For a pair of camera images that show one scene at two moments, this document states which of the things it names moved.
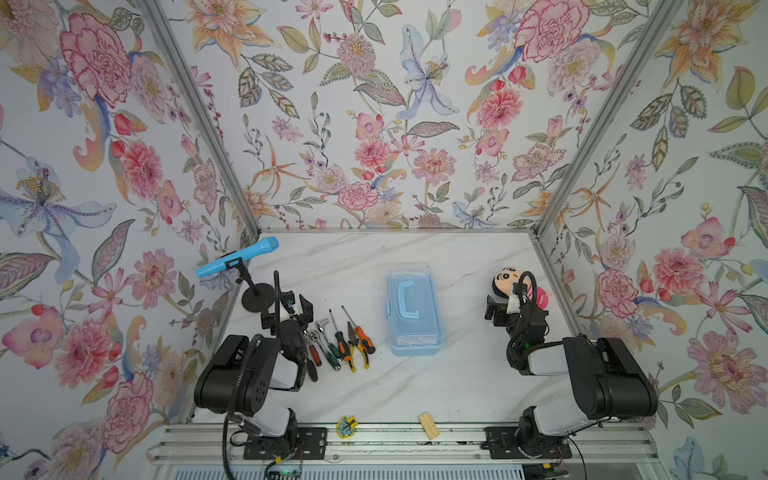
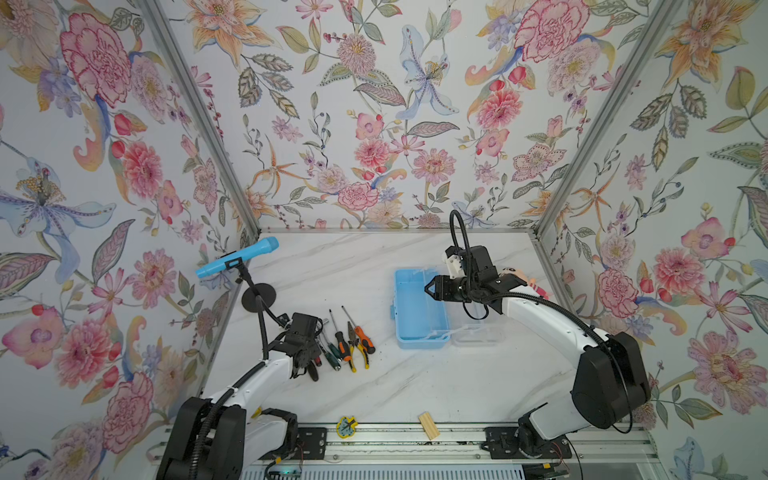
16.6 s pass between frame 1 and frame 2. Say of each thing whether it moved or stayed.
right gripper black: moved
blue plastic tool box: moved
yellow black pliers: stayed
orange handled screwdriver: stayed
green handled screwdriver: stayed
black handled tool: stayed
